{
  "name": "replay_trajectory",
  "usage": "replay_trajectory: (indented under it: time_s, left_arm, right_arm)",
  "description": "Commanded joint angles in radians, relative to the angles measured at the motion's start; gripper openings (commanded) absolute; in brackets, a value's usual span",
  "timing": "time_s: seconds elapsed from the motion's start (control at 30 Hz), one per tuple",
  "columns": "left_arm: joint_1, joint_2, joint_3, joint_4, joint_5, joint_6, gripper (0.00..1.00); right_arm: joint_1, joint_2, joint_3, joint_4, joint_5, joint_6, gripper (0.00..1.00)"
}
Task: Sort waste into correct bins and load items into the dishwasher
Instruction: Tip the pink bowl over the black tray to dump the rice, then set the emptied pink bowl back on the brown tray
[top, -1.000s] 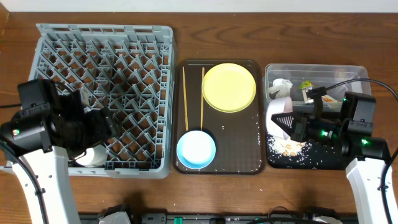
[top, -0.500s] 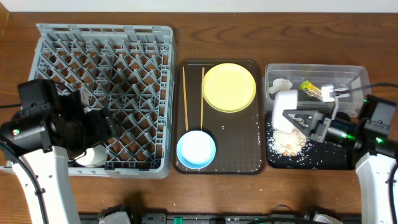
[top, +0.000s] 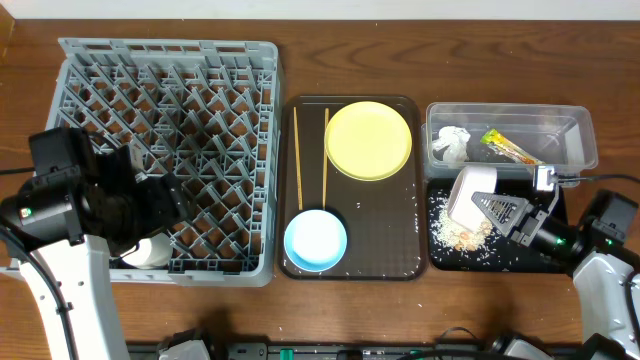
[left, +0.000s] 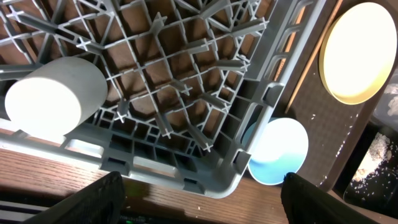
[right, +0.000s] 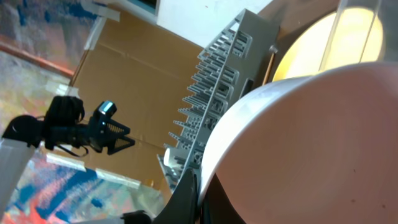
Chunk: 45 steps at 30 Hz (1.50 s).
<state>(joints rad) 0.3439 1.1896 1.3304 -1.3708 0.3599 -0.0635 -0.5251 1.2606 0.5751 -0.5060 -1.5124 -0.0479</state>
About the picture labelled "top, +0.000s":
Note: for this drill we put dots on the brown serving tray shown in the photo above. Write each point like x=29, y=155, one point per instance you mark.
x=385, y=220

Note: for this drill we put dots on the yellow plate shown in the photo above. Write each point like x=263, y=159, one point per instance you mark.
x=368, y=141

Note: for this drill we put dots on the wooden chopstick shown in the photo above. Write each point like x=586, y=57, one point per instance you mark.
x=325, y=160
x=297, y=161

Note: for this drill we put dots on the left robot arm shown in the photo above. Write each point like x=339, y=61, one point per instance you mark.
x=65, y=223

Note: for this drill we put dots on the clear plastic waste bin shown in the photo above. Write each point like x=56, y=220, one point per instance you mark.
x=561, y=136

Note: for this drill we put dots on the blue bowl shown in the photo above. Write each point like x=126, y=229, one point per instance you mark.
x=315, y=240

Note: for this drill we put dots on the green yellow snack wrapper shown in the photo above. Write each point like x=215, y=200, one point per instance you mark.
x=501, y=145

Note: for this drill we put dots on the white tissue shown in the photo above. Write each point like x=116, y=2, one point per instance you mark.
x=451, y=144

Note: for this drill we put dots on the white cup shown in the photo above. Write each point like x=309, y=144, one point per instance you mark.
x=150, y=253

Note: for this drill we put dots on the black waste tray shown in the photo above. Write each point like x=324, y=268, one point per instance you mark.
x=498, y=255

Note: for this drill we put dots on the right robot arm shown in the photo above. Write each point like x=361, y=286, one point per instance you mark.
x=604, y=273

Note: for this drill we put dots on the grey dishwasher rack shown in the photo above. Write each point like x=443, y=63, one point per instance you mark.
x=206, y=111

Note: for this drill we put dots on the white bowl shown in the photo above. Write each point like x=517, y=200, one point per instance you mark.
x=461, y=209

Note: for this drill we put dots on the pile of rice and nuts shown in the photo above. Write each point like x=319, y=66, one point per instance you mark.
x=450, y=234

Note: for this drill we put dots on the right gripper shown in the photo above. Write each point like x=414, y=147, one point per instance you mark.
x=530, y=224

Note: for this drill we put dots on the black equipment at table edge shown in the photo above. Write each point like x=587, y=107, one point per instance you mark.
x=198, y=344

